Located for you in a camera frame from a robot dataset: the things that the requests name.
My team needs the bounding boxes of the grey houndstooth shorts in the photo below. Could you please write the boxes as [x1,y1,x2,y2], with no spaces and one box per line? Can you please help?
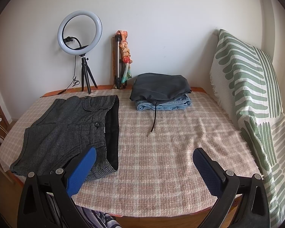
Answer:
[10,95,119,181]

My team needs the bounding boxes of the striped fabric under bed edge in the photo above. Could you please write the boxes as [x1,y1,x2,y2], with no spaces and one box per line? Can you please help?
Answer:
[47,194,121,228]

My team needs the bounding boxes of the pink plaid blanket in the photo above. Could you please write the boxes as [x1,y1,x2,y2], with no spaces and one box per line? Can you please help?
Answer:
[0,89,263,218]

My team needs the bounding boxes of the black mini tripod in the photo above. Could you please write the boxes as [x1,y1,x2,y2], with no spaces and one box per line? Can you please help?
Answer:
[80,54,98,94]

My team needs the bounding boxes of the folded blue jeans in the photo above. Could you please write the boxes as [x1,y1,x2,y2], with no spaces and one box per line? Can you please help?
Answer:
[135,94,192,111]

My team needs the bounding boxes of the folded silver tripod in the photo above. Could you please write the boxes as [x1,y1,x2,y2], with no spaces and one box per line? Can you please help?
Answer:
[113,35,127,89]

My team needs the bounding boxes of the green leaf pattern cover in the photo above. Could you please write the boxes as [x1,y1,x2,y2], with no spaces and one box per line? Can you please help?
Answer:
[210,29,285,227]

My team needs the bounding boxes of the dark grey folded pants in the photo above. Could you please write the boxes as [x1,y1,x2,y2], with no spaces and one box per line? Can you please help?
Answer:
[130,73,192,105]

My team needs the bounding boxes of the orange floral scarf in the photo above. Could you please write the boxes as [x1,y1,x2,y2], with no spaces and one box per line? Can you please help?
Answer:
[116,30,133,84]

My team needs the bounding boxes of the black ring light cable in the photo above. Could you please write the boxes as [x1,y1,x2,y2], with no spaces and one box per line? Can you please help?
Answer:
[56,55,81,95]

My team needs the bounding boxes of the black drawstring cord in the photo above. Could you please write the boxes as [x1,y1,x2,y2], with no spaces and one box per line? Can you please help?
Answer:
[146,100,158,137]

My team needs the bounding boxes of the white ring light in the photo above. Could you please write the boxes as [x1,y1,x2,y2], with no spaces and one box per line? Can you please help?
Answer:
[58,10,103,55]

